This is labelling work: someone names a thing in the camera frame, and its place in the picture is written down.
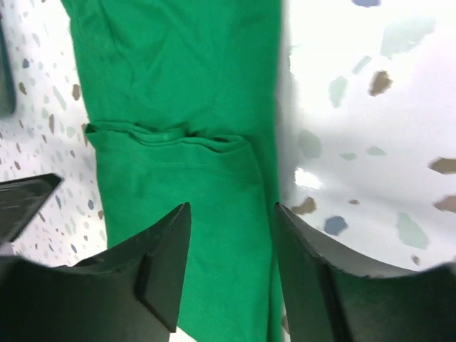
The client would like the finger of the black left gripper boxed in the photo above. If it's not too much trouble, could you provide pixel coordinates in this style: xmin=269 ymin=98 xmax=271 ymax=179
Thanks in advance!
xmin=1 ymin=173 xmax=61 ymax=242

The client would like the teal plastic basket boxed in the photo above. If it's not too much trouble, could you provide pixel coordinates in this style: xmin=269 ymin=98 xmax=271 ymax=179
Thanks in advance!
xmin=0 ymin=26 xmax=16 ymax=118

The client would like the green t shirt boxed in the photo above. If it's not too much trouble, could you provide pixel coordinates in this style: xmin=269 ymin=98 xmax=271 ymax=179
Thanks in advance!
xmin=63 ymin=1 xmax=282 ymax=341

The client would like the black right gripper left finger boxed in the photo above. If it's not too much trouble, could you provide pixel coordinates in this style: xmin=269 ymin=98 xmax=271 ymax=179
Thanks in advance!
xmin=1 ymin=203 xmax=191 ymax=341

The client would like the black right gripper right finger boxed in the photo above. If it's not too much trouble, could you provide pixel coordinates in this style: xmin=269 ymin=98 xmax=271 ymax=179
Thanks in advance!
xmin=274 ymin=204 xmax=455 ymax=342

